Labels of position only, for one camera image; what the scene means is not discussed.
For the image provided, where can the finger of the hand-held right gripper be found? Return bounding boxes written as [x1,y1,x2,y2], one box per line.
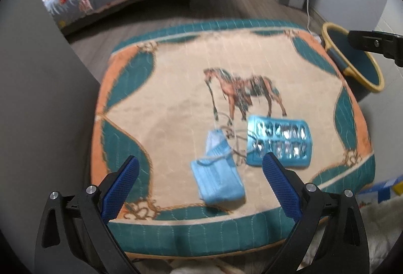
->
[347,30,403,67]

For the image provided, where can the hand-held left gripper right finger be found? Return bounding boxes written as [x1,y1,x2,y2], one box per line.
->
[261,152,370,274]

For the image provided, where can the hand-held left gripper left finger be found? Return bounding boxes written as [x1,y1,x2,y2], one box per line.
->
[34,155,141,274]

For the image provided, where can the teal bin with yellow rim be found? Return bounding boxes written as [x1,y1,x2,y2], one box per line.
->
[321,22,385,94]

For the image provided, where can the blue blister pack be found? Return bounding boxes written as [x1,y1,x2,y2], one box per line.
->
[246,115,314,169]

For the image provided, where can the blue face mask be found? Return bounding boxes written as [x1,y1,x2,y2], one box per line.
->
[190,130,246,203]

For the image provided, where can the white fluffy cloth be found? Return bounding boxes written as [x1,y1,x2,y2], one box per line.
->
[170,195,403,274]

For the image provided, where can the teal and orange quilted cushion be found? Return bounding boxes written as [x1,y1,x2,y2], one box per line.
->
[91,19,377,261]

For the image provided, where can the white power cable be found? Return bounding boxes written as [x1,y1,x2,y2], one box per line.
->
[304,0,322,39]

